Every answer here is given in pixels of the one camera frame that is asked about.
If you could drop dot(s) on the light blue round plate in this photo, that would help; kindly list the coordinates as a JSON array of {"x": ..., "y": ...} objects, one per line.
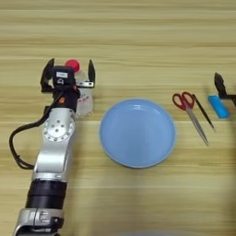
[{"x": 138, "y": 135}]

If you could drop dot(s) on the thin black pen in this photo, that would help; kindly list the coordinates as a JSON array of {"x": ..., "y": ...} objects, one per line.
[{"x": 203, "y": 111}]

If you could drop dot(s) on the clear red-capped water bottle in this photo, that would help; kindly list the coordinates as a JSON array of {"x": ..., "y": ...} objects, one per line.
[{"x": 85, "y": 103}]

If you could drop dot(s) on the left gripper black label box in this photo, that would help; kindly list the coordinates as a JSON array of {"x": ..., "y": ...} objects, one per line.
[{"x": 63, "y": 76}]

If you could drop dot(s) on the blue rectangular eraser block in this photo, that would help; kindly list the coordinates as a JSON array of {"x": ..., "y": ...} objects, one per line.
[{"x": 218, "y": 107}]

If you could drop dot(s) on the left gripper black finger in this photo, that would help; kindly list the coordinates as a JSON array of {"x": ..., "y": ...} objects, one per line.
[
  {"x": 46, "y": 78},
  {"x": 91, "y": 73}
]

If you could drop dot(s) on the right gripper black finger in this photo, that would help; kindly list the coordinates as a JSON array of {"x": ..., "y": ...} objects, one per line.
[{"x": 219, "y": 84}]

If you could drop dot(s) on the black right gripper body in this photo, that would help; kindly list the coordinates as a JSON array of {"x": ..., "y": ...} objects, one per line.
[{"x": 229, "y": 97}]

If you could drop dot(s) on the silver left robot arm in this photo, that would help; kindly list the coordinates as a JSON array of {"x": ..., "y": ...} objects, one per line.
[{"x": 55, "y": 147}]

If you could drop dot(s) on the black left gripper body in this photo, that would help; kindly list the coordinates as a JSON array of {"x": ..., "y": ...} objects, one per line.
[{"x": 66, "y": 98}]

